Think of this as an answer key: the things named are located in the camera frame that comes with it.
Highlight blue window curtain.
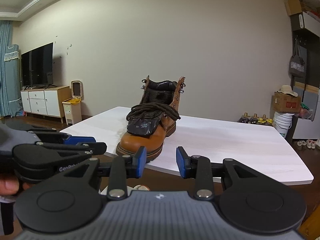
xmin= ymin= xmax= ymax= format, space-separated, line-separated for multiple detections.
xmin=1 ymin=21 xmax=22 ymax=117

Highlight dark brown shoelace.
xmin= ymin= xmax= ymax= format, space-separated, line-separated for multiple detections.
xmin=126 ymin=102 xmax=181 ymax=121

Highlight white wooden tv cabinet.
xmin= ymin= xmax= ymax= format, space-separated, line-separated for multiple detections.
xmin=21 ymin=86 xmax=72 ymax=124

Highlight white plastic bucket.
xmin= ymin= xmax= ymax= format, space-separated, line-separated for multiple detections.
xmin=273 ymin=112 xmax=295 ymax=138

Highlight brown leather work boot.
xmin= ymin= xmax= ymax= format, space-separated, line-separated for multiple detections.
xmin=116 ymin=77 xmax=185 ymax=162

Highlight grey hanging bag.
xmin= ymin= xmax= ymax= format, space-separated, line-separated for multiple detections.
xmin=289 ymin=39 xmax=306 ymax=77

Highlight cardboard box with hat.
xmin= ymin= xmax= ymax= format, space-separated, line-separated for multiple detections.
xmin=272 ymin=85 xmax=301 ymax=114

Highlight black flat television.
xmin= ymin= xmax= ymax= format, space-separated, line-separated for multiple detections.
xmin=21 ymin=43 xmax=53 ymax=87

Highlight tall dark storage shelf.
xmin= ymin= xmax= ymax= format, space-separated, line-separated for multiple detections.
xmin=285 ymin=0 xmax=319 ymax=141

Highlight person's left hand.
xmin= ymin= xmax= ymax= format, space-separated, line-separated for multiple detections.
xmin=0 ymin=178 xmax=20 ymax=196

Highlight shoes on floor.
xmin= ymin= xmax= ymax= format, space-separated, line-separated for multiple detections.
xmin=297 ymin=139 xmax=320 ymax=150

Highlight white yellow trash bin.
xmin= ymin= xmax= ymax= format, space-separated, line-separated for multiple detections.
xmin=62 ymin=80 xmax=83 ymax=125

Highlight cooking oil bottles cluster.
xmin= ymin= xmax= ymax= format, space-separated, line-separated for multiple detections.
xmin=238 ymin=112 xmax=273 ymax=126

